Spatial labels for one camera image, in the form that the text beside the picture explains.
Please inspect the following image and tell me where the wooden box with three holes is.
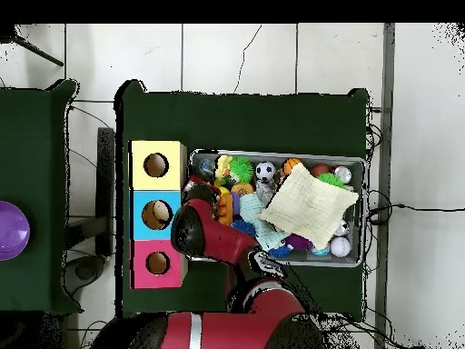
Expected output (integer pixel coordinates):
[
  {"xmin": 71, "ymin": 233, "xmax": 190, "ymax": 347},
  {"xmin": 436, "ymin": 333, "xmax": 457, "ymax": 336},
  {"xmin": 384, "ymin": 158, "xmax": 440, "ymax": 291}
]
[{"xmin": 129, "ymin": 140, "xmax": 189, "ymax": 290}]

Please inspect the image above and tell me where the shallow mesh bin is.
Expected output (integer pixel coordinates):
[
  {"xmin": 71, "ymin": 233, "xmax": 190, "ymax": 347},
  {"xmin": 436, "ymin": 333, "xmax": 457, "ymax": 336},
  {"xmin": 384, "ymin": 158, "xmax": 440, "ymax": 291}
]
[{"xmin": 183, "ymin": 148, "xmax": 367, "ymax": 269}]

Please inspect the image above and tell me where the yellow duck toy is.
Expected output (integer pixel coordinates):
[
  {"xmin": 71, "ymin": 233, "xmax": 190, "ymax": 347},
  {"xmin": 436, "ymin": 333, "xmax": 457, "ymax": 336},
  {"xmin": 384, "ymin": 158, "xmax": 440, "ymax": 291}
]
[{"xmin": 213, "ymin": 155, "xmax": 233, "ymax": 181}]

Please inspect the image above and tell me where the orange and purple toy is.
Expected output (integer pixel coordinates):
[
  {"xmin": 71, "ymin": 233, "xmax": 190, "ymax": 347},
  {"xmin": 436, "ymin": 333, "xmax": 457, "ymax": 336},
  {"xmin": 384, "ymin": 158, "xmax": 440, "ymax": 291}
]
[{"xmin": 216, "ymin": 191, "xmax": 241, "ymax": 226}]

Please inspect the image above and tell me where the toy hamburger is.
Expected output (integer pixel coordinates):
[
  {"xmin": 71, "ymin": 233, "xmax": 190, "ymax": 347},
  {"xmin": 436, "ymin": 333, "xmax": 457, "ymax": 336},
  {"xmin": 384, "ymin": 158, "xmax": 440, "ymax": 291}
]
[{"xmin": 230, "ymin": 181, "xmax": 255, "ymax": 197}]

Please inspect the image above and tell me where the green spiky ball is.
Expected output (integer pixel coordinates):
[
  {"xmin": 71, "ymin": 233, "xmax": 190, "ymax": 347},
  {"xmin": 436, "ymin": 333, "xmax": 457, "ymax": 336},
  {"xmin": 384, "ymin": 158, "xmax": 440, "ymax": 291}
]
[
  {"xmin": 228, "ymin": 155, "xmax": 254, "ymax": 182},
  {"xmin": 316, "ymin": 172, "xmax": 346, "ymax": 189}
]

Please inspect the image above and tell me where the light blue knitted cloth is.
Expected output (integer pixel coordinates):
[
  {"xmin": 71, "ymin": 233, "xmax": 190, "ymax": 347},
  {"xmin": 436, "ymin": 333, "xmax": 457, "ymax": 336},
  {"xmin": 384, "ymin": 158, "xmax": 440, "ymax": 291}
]
[{"xmin": 238, "ymin": 192, "xmax": 292, "ymax": 252}]

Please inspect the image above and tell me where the small soccer ball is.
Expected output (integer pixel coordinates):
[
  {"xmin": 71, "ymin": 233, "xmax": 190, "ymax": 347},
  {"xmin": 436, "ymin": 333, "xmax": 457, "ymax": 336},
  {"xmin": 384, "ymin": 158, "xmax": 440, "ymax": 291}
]
[{"xmin": 254, "ymin": 160, "xmax": 277, "ymax": 184}]

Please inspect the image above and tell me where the small orange basketball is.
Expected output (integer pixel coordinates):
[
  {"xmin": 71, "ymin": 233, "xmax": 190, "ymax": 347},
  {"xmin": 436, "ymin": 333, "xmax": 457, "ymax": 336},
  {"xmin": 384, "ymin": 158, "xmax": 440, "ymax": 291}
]
[{"xmin": 282, "ymin": 157, "xmax": 303, "ymax": 177}]

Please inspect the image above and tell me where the cream knitted cloth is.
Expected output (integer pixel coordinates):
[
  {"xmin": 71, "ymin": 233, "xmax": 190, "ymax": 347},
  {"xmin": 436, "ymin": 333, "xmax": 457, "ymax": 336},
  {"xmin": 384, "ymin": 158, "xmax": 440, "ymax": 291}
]
[{"xmin": 258, "ymin": 162, "xmax": 361, "ymax": 251}]

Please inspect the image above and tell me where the grey round foot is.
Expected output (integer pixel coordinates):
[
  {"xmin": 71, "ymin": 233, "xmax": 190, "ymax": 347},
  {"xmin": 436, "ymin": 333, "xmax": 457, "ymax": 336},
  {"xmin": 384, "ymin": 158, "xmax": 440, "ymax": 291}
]
[{"xmin": 63, "ymin": 254, "xmax": 107, "ymax": 296}]

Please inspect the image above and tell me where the white baseball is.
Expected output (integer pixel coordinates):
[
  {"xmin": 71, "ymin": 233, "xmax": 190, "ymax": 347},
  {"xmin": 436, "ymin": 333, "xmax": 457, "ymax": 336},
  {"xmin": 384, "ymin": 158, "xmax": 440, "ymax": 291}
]
[{"xmin": 329, "ymin": 236, "xmax": 352, "ymax": 258}]

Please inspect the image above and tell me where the dark green side tablecloth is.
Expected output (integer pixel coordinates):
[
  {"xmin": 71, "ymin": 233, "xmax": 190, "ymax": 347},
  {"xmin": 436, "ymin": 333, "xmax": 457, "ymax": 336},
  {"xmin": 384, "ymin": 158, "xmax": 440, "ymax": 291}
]
[{"xmin": 0, "ymin": 78, "xmax": 83, "ymax": 314}]

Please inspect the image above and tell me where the purple bowl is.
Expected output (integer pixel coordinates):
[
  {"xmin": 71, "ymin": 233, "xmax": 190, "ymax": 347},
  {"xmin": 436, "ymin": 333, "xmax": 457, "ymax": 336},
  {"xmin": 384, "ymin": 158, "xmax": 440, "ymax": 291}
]
[{"xmin": 0, "ymin": 200, "xmax": 31, "ymax": 262}]

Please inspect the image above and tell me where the black tripod leg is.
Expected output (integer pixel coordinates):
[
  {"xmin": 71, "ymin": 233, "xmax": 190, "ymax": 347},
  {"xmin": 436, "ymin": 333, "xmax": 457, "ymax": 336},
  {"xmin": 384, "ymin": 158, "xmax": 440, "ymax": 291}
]
[{"xmin": 0, "ymin": 25, "xmax": 64, "ymax": 67}]

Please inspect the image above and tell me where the black cable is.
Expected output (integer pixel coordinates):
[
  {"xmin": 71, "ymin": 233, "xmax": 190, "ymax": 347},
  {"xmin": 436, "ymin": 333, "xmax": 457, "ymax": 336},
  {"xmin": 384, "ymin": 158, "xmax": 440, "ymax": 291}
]
[{"xmin": 366, "ymin": 202, "xmax": 465, "ymax": 224}]

